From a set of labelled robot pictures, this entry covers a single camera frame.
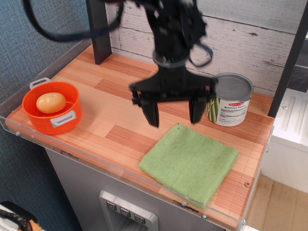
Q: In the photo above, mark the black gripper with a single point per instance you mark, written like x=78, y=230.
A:
x=173, y=84

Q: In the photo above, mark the green cloth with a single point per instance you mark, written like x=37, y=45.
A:
x=190, y=164

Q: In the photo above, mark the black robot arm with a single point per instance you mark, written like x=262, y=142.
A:
x=177, y=25

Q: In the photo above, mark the toy corn can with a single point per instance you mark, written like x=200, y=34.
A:
x=233, y=95

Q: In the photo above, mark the grey toy fridge cabinet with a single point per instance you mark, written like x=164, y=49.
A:
x=82, y=185

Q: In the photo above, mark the orange toy pot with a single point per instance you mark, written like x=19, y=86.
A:
x=57, y=122

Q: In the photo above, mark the silver dispenser panel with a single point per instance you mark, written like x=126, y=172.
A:
x=122, y=215

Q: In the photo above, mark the yellow toy potato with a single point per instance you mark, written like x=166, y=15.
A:
x=52, y=102

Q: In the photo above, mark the white toy sink unit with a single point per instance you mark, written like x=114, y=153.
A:
x=286, y=156

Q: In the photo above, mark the clear acrylic table guard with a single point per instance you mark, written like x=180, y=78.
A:
x=118, y=148

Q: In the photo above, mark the orange object bottom left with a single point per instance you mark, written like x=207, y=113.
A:
x=32, y=226

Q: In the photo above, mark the dark right vertical post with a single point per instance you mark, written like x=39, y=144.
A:
x=290, y=63

